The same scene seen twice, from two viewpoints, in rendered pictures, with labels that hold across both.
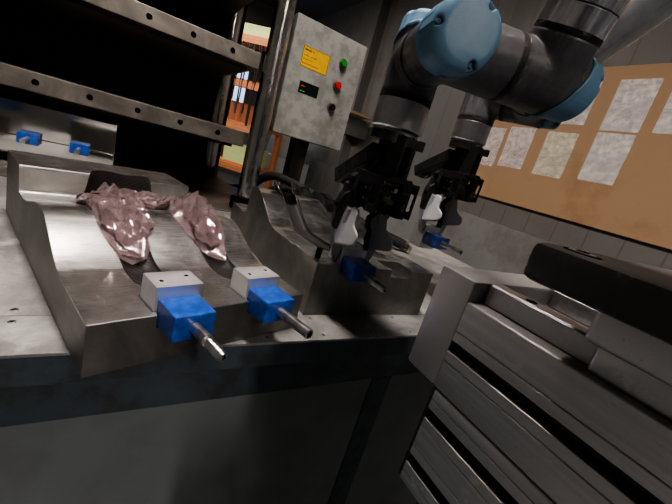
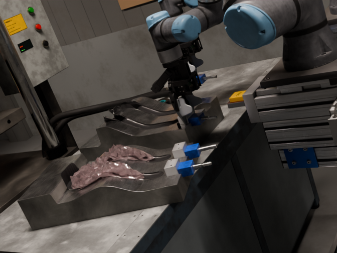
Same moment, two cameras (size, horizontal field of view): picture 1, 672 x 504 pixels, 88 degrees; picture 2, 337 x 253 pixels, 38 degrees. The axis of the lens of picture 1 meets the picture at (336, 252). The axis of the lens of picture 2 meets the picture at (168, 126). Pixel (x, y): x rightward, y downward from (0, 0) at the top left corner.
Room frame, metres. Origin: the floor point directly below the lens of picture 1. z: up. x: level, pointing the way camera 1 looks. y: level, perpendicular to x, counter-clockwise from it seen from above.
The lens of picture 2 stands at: (-0.90, 0.54, 1.44)
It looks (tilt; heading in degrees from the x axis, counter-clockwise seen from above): 19 degrees down; 342
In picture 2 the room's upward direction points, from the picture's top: 21 degrees counter-clockwise
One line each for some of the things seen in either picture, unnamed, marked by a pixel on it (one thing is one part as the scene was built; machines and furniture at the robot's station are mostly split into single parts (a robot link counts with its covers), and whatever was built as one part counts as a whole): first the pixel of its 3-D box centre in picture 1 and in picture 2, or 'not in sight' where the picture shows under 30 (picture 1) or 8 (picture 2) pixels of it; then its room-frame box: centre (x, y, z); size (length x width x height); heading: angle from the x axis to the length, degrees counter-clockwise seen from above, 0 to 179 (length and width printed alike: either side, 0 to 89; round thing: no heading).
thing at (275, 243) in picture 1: (316, 234); (146, 124); (0.79, 0.06, 0.87); 0.50 x 0.26 x 0.14; 34
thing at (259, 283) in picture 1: (274, 307); (196, 150); (0.40, 0.05, 0.86); 0.13 x 0.05 x 0.05; 51
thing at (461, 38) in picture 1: (459, 50); (185, 26); (0.45, -0.07, 1.20); 0.11 x 0.11 x 0.08; 11
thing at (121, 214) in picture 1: (150, 207); (107, 164); (0.52, 0.30, 0.90); 0.26 x 0.18 x 0.08; 51
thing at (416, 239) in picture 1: (438, 242); (201, 79); (0.80, -0.22, 0.93); 0.13 x 0.05 x 0.05; 34
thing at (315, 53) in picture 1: (281, 217); (66, 142); (1.49, 0.27, 0.74); 0.30 x 0.22 x 1.47; 124
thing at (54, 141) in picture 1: (67, 135); not in sight; (1.15, 0.96, 0.87); 0.50 x 0.27 x 0.17; 34
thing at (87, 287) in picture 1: (141, 232); (111, 178); (0.52, 0.30, 0.86); 0.50 x 0.26 x 0.11; 51
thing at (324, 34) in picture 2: not in sight; (308, 41); (0.15, -0.25, 1.09); 0.15 x 0.15 x 0.10
